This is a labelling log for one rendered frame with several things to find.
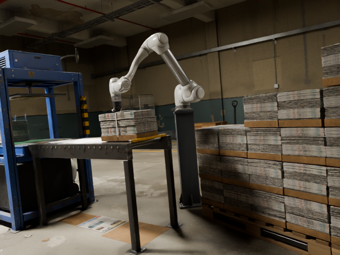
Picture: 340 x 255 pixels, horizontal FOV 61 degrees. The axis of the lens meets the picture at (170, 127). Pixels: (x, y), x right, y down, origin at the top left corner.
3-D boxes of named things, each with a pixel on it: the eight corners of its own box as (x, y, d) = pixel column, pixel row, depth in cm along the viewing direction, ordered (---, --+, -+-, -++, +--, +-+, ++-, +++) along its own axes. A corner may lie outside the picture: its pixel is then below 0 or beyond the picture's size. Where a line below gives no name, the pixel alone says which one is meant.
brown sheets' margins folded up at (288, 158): (229, 193, 287) (225, 142, 284) (358, 223, 191) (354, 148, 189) (200, 202, 265) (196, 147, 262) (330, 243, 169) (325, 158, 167)
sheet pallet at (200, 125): (230, 138, 917) (229, 120, 914) (219, 141, 850) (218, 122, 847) (198, 138, 987) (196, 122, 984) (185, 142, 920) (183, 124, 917)
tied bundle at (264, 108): (274, 123, 236) (272, 95, 235) (309, 122, 212) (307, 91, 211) (244, 128, 215) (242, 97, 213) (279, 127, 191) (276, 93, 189)
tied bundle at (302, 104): (309, 122, 212) (307, 91, 211) (352, 121, 188) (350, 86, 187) (278, 127, 191) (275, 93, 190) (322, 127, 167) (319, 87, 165)
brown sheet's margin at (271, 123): (274, 122, 236) (273, 117, 236) (308, 121, 212) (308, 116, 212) (244, 127, 214) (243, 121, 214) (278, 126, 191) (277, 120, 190)
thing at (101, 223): (126, 221, 273) (125, 220, 273) (103, 232, 250) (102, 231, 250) (99, 215, 295) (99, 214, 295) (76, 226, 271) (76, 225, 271)
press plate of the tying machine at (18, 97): (66, 95, 328) (66, 93, 328) (18, 96, 284) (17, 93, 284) (40, 100, 360) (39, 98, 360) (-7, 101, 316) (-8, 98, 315)
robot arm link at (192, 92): (196, 96, 299) (210, 94, 281) (187, 106, 292) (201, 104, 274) (154, 32, 271) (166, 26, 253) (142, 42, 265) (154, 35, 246)
